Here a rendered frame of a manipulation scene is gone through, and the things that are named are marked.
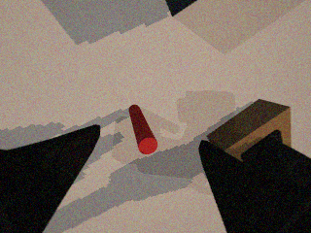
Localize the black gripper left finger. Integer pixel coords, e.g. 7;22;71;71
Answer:
0;124;100;233

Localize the red peg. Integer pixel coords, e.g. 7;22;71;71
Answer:
129;105;157;154

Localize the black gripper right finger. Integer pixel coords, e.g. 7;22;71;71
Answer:
198;140;311;233

